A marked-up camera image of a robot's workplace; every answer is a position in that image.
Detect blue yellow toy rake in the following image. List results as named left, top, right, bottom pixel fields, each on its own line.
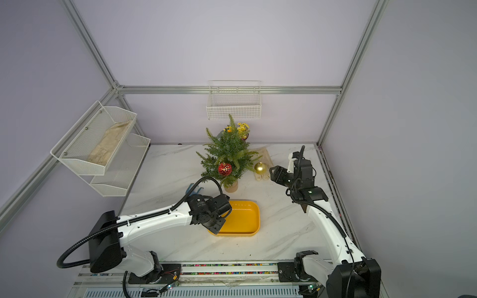
left=185, top=184, right=204, bottom=196

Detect black corrugated left cable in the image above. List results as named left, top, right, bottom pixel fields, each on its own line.
left=56, top=176, right=224, bottom=269

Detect yellow plastic tray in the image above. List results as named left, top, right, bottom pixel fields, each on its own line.
left=210, top=200, right=261, bottom=237

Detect cream glove in shelf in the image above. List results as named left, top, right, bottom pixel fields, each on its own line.
left=87, top=120, right=132, bottom=166

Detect black corrugated cable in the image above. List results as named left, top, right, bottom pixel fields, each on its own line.
left=56, top=176, right=224, bottom=269
left=286, top=145, right=357, bottom=298

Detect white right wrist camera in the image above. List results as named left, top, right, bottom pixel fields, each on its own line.
left=287, top=151, right=303, bottom=174

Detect red lattice ball ornament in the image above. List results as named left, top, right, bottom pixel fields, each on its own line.
left=217, top=163, right=233, bottom=177

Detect white mesh wall shelf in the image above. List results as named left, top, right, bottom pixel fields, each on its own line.
left=50, top=101, right=150, bottom=197

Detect white wire wall basket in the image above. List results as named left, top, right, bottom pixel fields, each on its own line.
left=206, top=80, right=262, bottom=120

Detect cream work glove on table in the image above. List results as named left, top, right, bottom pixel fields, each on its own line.
left=253, top=147, right=274, bottom=181

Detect small green christmas tree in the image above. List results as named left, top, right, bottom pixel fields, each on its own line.
left=197, top=115, right=256, bottom=193

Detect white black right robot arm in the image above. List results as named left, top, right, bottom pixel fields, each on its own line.
left=270, top=156, right=381, bottom=298

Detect yellow purple flower bouquet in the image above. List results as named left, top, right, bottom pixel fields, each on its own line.
left=223, top=123, right=250, bottom=141

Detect aluminium rail with pebbles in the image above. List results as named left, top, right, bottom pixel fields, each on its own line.
left=73, top=261, right=312, bottom=286

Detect black corrugated right cable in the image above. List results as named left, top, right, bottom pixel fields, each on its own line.
left=286, top=145, right=357, bottom=298

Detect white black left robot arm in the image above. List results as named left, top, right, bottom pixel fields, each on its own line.
left=88, top=194, right=232, bottom=284

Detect matte gold ball ornament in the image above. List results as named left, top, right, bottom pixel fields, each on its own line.
left=254, top=161, right=268, bottom=175

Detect aluminium frame bars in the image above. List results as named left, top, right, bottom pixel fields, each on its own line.
left=1, top=1, right=388, bottom=233

